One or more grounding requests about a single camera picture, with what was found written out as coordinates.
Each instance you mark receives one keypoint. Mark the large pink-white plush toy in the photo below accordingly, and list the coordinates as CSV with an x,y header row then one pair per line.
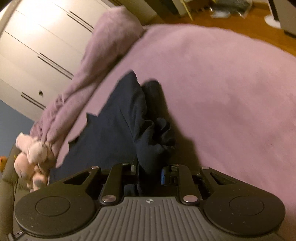
x,y
25,169

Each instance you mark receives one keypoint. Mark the white cabinet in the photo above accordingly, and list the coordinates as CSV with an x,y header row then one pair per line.
x,y
285,16

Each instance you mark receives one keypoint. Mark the crumpled pink duvet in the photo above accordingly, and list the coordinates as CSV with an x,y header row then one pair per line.
x,y
104,46

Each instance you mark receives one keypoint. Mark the white paper sheet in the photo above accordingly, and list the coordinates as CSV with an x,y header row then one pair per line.
x,y
220,14

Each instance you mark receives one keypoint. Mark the dark wooden door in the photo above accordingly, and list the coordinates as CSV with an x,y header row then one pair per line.
x,y
159,9

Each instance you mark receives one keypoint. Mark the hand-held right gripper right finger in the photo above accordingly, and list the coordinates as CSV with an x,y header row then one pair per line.
x,y
163,177

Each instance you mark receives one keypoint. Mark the white wardrobe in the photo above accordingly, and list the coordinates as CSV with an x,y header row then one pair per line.
x,y
34,46

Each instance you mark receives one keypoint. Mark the white plush toy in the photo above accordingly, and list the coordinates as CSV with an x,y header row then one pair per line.
x,y
34,147

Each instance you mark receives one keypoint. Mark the navy zip jacket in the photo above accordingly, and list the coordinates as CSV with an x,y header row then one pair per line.
x,y
120,115

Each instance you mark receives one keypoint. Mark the white round fan base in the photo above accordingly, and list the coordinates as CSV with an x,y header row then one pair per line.
x,y
272,22

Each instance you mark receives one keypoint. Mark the grey headboard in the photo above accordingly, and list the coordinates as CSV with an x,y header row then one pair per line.
x,y
9,190

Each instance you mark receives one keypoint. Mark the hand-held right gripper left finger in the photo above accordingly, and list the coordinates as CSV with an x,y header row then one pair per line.
x,y
131,172

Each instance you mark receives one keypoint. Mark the white side table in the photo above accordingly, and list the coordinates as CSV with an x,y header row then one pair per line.
x,y
188,11

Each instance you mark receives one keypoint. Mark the black plastic packets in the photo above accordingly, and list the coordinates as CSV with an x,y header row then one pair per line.
x,y
242,5

